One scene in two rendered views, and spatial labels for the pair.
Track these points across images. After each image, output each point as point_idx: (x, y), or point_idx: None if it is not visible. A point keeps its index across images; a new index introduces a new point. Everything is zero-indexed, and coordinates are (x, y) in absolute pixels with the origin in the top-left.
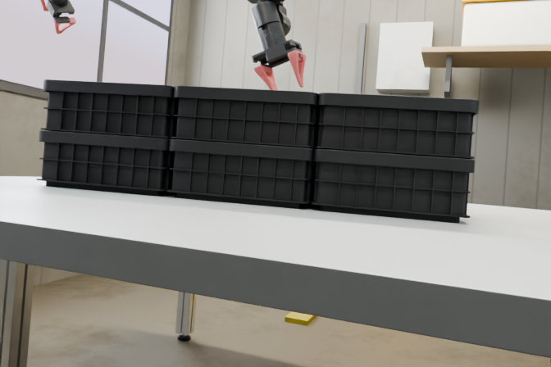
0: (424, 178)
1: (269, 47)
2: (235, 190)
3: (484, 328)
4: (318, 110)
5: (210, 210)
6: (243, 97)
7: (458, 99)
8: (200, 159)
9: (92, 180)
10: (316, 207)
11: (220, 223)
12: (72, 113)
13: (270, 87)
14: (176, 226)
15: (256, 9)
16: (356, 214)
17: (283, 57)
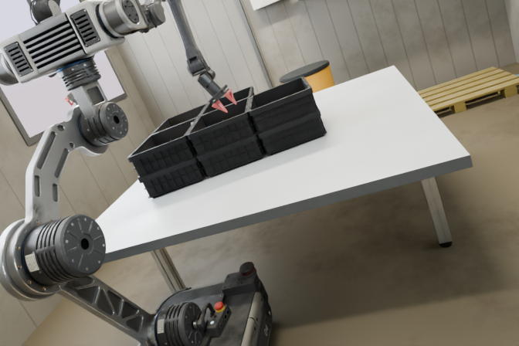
0: (303, 125)
1: (214, 94)
2: (233, 164)
3: (325, 201)
4: None
5: (234, 182)
6: (218, 127)
7: (303, 91)
8: (212, 158)
9: (172, 187)
10: None
11: (247, 192)
12: (147, 165)
13: (222, 110)
14: (238, 203)
15: (199, 80)
16: (284, 150)
17: None
